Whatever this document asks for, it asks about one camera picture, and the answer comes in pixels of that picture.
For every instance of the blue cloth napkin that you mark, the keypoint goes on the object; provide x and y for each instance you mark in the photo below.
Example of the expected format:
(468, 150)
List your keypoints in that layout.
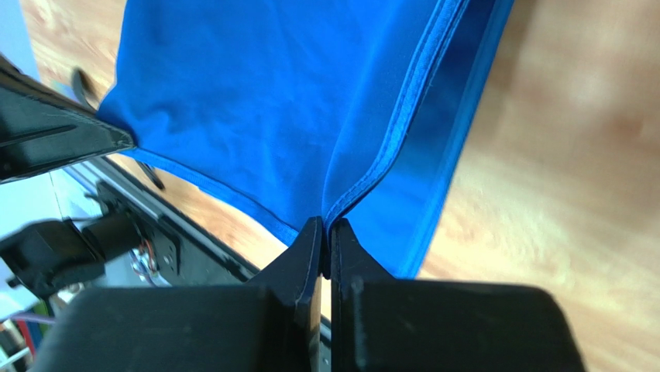
(288, 110)

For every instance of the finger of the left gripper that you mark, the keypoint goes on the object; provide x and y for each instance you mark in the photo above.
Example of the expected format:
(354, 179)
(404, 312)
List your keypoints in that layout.
(42, 130)

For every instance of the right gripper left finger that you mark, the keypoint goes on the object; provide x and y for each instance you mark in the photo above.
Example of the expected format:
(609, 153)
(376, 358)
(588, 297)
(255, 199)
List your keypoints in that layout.
(115, 329)

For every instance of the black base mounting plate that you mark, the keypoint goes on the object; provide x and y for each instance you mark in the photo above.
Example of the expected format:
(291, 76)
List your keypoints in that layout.
(208, 282)

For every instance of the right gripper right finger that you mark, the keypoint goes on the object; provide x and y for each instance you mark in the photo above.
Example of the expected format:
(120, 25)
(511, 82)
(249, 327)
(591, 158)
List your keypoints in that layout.
(381, 323)

